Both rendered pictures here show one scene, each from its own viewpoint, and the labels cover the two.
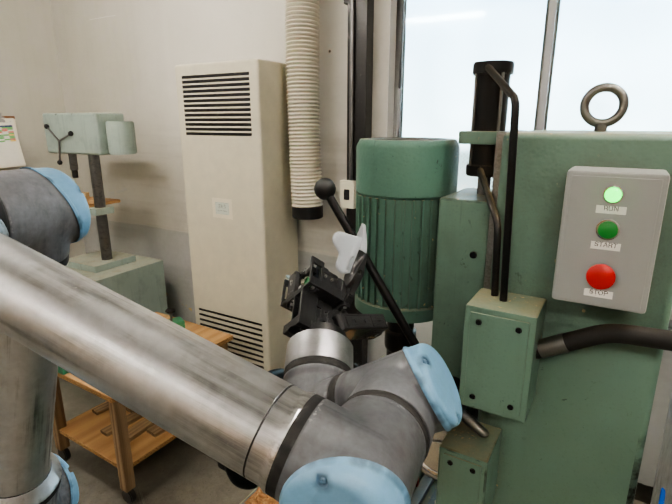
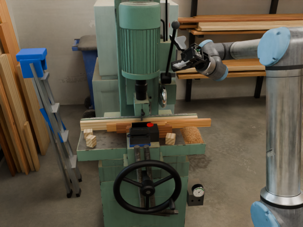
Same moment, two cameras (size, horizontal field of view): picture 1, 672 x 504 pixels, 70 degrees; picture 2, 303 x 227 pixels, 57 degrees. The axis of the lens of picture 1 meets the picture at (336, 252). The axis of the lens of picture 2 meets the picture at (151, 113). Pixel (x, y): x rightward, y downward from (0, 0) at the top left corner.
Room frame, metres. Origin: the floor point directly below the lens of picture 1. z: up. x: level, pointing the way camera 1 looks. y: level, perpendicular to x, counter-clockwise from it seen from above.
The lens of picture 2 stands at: (1.55, 0.91, 1.63)
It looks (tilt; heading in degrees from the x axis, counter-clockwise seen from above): 27 degrees down; 233
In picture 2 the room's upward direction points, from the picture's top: straight up
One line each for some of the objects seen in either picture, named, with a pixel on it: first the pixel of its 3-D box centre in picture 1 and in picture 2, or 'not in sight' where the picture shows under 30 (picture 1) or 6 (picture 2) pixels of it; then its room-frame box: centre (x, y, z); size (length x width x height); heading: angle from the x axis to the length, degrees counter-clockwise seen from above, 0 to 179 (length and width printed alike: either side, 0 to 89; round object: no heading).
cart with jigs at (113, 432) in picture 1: (142, 386); not in sight; (2.02, 0.92, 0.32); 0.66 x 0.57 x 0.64; 148
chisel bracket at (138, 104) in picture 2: not in sight; (141, 105); (0.83, -0.14, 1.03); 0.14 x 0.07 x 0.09; 59
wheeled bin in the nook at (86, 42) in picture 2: not in sight; (106, 79); (0.12, -1.90, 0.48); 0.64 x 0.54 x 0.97; 152
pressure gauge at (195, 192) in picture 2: not in sight; (197, 191); (0.73, 0.19, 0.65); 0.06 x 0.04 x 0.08; 149
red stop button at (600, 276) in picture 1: (600, 276); not in sight; (0.53, -0.31, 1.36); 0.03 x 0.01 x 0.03; 59
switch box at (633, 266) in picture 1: (607, 236); (162, 17); (0.56, -0.33, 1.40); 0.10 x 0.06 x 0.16; 59
